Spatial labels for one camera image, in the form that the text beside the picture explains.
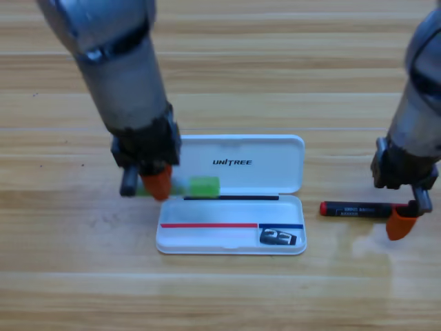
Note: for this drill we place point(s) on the red and black marker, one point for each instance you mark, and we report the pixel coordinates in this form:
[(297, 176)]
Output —
[(358, 209)]

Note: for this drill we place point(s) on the white Unitree pencil case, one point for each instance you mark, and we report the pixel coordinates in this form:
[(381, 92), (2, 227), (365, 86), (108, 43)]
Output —
[(241, 213)]

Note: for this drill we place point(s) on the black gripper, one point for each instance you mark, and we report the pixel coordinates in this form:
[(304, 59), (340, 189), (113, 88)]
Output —
[(148, 148), (399, 172)]

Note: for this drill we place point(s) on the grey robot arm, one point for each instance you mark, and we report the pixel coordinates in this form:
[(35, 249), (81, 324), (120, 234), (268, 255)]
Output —
[(420, 110), (117, 79)]

